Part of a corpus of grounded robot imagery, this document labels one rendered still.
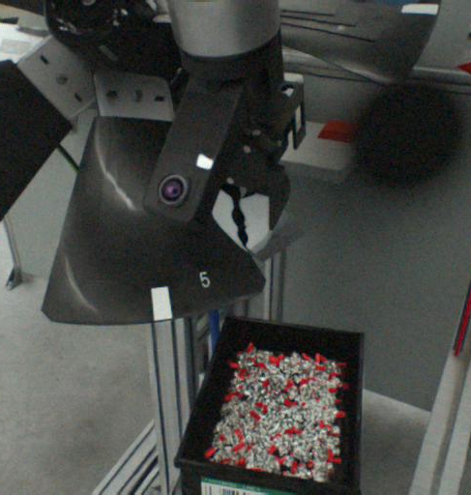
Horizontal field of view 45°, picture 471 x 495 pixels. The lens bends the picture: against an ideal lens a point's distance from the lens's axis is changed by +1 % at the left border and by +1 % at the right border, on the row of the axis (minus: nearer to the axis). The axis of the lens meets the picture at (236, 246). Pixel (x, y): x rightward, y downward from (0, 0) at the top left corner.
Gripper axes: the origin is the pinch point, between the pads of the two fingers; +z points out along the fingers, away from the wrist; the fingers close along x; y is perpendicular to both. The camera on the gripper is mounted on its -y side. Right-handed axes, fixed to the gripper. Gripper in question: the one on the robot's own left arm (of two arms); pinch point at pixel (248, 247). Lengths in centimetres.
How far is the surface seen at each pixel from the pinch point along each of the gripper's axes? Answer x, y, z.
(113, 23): 19.9, 13.1, -13.5
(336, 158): 11, 56, 36
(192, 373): 24, 11, 56
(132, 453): 49, 4, 102
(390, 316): -2, 62, 92
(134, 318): 9.1, -8.4, 5.2
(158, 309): 7.6, -6.6, 5.3
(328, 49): -2.8, 14.9, -12.4
